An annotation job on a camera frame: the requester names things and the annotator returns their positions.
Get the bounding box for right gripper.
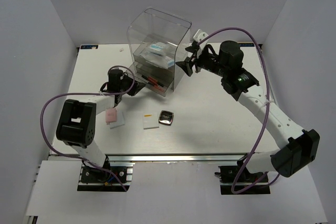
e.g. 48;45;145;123
175;45;228;78

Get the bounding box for dark red lip gloss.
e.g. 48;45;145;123
148;76;164;87

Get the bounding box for white cotton pad pack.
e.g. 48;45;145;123
140;51;175;69
146;42;175;56

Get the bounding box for clear acrylic drawer organizer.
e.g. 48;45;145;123
127;7;192;97

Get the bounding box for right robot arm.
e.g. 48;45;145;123
176;40;320;182

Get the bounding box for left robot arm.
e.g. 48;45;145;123
56;69;145;182

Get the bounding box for pink makeup card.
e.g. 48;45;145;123
105;108;117;124

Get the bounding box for white square compact box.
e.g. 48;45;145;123
143;113;159;130

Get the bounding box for white flat packet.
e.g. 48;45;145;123
109;111;125;129

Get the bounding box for black gold compact case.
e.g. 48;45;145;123
159;110;174;126

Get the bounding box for blue label right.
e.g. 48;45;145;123
239;42;255;47

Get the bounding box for blue label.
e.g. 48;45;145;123
80;45;98;50
239;42;255;47

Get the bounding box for blue label left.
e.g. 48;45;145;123
80;45;98;50

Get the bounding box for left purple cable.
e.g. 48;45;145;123
39;65;136;192

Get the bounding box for purple cable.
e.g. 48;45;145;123
39;65;136;192
198;27;279;195

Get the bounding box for aluminium front rail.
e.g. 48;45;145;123
104;152;279;164

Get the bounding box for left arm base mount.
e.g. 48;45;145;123
77;163;133;192

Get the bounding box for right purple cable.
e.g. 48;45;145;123
198;27;279;195

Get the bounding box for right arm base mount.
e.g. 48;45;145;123
214;166;270;195

